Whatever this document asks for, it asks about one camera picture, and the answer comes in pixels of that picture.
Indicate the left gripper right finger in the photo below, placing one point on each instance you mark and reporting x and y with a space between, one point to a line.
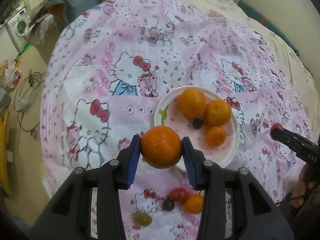
253 213

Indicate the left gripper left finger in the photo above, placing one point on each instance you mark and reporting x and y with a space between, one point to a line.
68 213

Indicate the large red tomato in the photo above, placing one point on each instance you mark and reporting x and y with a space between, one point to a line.
276 126

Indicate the medium orange tangerine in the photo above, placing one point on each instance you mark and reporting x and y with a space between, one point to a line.
217 113

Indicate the dark purple grape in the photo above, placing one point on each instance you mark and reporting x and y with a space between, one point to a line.
197 123

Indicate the small orange tangerine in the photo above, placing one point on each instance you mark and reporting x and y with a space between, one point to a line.
161 147

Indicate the large orange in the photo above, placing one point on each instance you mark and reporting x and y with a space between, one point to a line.
192 103

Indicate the right hand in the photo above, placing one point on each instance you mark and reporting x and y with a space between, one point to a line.
304 183

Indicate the small yellow-orange tangerine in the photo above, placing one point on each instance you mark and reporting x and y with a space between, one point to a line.
194 204

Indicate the green grape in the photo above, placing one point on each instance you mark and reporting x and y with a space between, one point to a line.
142 219

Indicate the small red tomato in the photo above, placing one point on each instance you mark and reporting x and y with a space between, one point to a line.
178 195

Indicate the dark grape on sheet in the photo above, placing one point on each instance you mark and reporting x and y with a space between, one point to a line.
168 205

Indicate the pink strawberry pattern plate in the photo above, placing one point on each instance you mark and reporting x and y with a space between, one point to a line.
168 114

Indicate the red white plastic bag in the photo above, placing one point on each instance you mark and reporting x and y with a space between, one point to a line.
12 76

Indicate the pink cartoon print bedsheet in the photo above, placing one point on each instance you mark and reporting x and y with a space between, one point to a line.
111 67

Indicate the white washing machine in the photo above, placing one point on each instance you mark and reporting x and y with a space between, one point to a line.
17 27

